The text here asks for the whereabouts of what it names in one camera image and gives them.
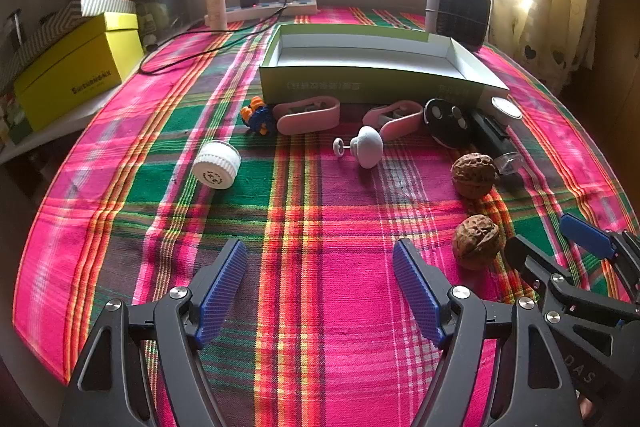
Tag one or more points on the plaid tablecloth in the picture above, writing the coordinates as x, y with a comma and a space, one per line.
325, 217

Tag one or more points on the white power strip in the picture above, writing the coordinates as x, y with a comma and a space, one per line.
300, 7

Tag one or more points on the black oval device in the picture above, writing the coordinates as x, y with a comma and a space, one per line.
442, 132

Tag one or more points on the pale green jar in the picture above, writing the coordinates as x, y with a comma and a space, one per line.
152, 19

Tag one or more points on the green cardboard box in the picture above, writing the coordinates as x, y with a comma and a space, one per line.
360, 82

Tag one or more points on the black device with clear end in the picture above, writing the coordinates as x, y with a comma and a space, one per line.
490, 134

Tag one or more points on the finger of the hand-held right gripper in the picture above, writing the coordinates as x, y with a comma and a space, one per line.
520, 252
585, 234

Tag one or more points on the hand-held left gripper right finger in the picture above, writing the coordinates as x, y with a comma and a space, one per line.
417, 292

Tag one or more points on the white knob with screw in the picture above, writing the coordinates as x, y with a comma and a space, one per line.
367, 147

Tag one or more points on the yellow box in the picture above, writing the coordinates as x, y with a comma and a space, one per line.
70, 77

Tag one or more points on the small fan heater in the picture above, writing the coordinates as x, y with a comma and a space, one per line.
460, 17

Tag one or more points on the white ribbed round cap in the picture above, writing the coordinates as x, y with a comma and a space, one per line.
215, 164

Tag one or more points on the orange and blue toy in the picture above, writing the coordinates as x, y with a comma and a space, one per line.
260, 119

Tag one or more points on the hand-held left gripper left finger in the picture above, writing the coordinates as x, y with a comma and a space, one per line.
225, 292

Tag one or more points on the person's right hand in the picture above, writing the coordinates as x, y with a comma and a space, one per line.
587, 409

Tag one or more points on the walnut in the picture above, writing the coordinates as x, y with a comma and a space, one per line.
475, 242
472, 177

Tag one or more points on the pink clip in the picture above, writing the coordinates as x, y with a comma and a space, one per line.
285, 122
400, 127

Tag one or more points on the striped box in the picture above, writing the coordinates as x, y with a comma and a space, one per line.
105, 4

